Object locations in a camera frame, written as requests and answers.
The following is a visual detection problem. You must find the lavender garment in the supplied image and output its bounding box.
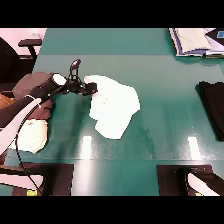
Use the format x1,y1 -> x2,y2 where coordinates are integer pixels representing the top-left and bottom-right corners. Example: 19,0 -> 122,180
203,27 -> 224,57

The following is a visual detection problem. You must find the cream garment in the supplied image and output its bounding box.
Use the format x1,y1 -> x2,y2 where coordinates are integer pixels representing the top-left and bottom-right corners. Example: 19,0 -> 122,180
9,118 -> 50,155

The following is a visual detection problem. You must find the black cable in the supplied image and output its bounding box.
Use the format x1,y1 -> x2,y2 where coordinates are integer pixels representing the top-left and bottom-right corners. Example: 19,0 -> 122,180
14,109 -> 45,197

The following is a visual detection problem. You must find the white T-shirt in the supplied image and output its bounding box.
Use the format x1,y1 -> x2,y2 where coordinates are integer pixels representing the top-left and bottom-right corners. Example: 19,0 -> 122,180
83,74 -> 141,141

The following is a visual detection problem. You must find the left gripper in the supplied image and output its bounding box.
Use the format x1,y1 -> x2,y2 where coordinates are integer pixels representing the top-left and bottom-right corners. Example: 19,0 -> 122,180
77,81 -> 99,97

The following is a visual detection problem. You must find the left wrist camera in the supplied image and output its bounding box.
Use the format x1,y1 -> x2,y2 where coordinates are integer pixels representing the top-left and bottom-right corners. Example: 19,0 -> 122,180
67,58 -> 83,84

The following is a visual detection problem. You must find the white garment with blue trim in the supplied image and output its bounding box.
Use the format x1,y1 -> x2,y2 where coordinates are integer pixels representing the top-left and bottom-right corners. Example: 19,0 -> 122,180
168,27 -> 215,57

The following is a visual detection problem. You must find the black chair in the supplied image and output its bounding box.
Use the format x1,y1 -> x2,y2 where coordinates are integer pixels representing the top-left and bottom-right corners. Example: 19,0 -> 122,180
0,36 -> 44,85

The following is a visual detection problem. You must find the brown garment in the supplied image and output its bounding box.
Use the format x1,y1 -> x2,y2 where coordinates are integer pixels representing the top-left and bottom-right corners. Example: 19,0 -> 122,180
12,71 -> 60,121

